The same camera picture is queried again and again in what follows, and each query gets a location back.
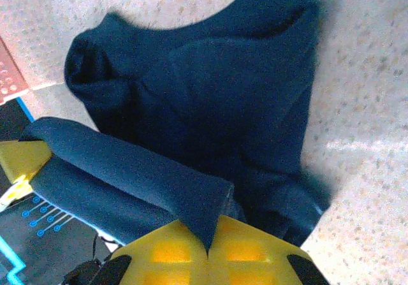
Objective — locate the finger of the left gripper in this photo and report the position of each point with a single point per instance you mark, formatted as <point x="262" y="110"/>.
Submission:
<point x="16" y="191"/>
<point x="22" y="157"/>

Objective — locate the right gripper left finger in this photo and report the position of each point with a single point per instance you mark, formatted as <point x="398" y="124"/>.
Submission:
<point x="165" y="259"/>

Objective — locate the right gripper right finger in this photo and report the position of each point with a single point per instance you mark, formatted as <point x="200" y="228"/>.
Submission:
<point x="255" y="259"/>

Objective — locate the pink perforated plastic basket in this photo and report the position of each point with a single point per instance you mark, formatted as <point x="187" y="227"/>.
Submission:
<point x="8" y="74"/>

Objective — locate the navy blue t-shirt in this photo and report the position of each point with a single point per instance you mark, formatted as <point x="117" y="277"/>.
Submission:
<point x="207" y="106"/>

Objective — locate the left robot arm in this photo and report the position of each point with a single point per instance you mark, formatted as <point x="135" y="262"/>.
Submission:
<point x="83" y="273"/>

